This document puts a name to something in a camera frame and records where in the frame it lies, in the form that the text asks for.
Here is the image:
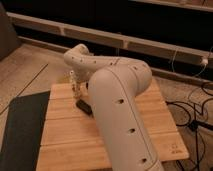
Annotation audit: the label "white cable with plug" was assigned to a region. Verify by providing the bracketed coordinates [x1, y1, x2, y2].
[171, 46, 213, 78]

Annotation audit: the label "black cables on floor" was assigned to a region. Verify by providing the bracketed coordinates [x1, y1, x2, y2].
[165, 81, 213, 171]

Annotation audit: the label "black rectangular block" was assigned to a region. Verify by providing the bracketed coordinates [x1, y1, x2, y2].
[76, 99, 92, 115]

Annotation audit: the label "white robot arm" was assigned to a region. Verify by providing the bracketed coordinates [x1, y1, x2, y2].
[64, 44, 164, 171]

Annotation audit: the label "small clear bottle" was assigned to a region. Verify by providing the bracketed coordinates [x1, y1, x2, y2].
[69, 70, 81, 99]

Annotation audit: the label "dark grey floor mat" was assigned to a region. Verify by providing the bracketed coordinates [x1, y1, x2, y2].
[0, 91, 50, 171]

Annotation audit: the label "white shelf rail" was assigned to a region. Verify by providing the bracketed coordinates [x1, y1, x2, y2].
[7, 12, 213, 68]

